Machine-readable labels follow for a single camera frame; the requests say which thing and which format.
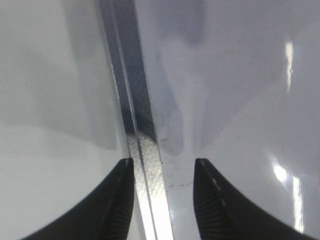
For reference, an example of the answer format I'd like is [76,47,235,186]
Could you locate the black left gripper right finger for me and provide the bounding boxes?
[192,158,315,240]

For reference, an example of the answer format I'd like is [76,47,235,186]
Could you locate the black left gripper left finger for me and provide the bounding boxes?
[27,158,135,240]

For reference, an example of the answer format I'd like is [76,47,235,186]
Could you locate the white board with aluminium frame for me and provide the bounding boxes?
[98,0,320,240]

